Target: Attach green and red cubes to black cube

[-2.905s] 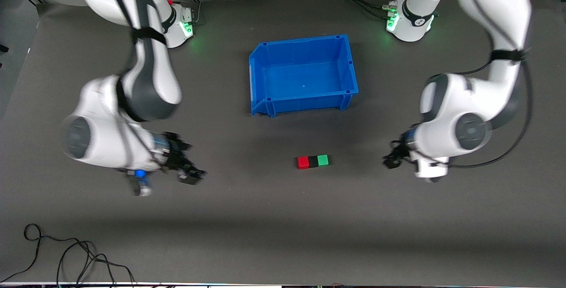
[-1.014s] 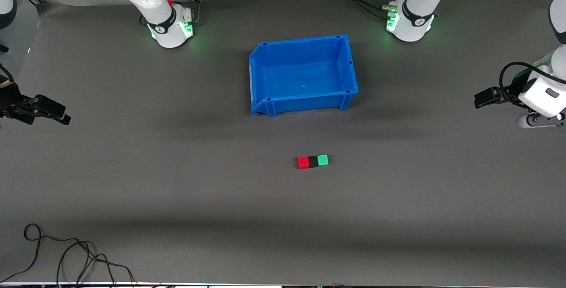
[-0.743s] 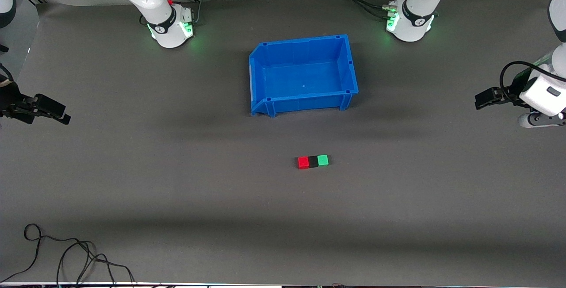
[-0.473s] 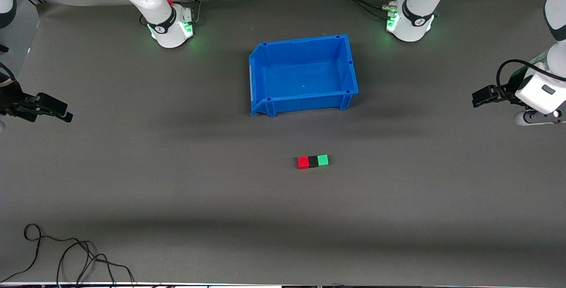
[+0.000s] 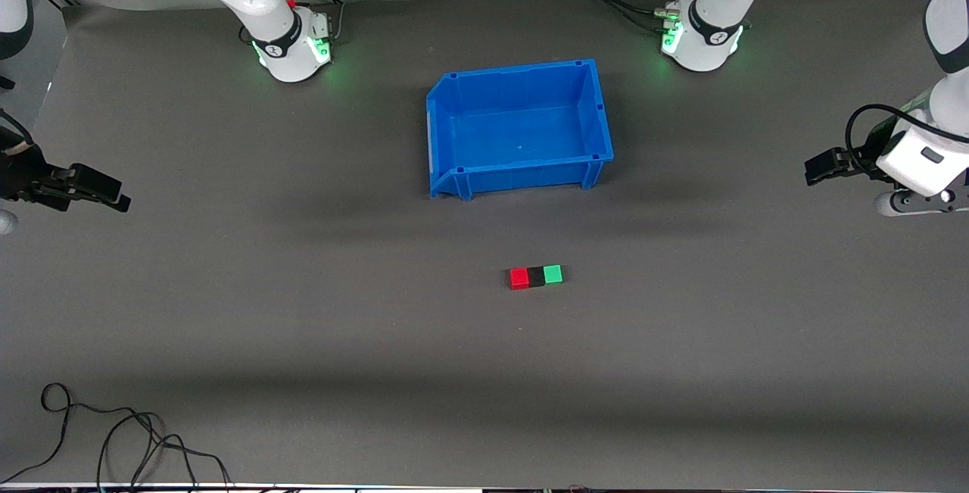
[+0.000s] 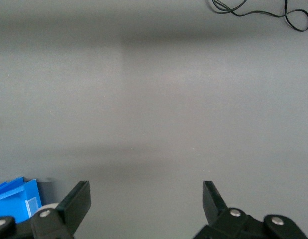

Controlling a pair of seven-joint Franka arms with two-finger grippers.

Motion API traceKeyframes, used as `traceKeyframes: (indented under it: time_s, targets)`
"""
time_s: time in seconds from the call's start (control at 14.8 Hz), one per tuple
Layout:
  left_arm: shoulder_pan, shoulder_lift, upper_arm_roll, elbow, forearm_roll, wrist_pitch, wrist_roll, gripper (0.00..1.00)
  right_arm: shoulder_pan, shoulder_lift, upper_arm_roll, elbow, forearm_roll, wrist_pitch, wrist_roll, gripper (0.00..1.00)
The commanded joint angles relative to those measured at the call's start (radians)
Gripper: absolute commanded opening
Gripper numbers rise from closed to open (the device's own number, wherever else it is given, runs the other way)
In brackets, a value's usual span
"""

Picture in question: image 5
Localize dark grey table mat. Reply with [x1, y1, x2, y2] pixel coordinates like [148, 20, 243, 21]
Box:
[0, 0, 969, 489]

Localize blue plastic storage bin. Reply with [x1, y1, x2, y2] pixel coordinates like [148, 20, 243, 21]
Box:
[426, 59, 615, 201]

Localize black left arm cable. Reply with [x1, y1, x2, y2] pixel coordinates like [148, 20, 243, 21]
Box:
[845, 104, 969, 176]

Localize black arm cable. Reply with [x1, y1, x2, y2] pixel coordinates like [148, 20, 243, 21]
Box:
[845, 104, 969, 176]
[0, 110, 36, 153]

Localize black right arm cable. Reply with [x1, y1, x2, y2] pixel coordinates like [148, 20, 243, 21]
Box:
[0, 110, 36, 153]

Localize loose black floor cable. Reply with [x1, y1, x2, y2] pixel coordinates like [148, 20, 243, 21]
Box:
[0, 382, 232, 491]

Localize black left base cables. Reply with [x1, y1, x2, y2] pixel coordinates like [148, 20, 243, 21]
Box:
[572, 0, 680, 34]

